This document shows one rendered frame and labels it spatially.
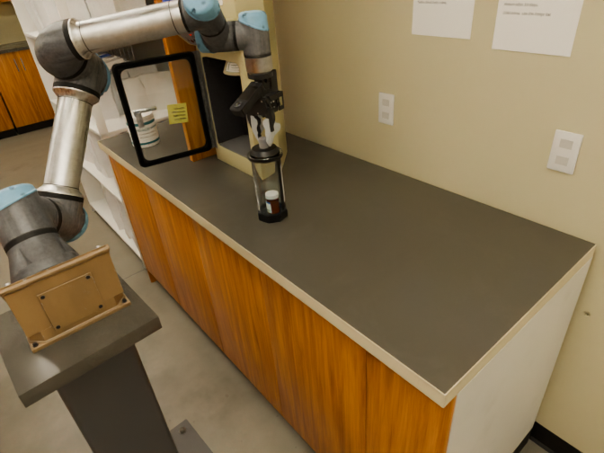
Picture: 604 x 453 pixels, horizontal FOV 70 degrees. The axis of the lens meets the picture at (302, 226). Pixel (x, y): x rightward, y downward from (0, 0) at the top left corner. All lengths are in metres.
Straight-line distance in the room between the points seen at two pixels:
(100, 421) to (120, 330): 0.30
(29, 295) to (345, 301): 0.72
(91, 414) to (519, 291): 1.12
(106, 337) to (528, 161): 1.24
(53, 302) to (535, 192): 1.33
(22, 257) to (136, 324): 0.29
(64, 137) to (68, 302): 0.44
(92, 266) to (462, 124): 1.16
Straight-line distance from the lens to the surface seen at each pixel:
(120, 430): 1.42
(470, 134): 1.52
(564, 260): 1.34
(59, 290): 1.14
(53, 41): 1.25
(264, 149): 1.32
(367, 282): 1.15
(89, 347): 1.15
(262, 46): 1.25
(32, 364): 1.18
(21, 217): 1.17
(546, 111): 1.39
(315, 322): 1.22
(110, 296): 1.19
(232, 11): 1.55
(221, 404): 2.12
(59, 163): 1.31
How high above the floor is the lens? 1.67
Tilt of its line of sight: 32 degrees down
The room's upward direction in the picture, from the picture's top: 5 degrees counter-clockwise
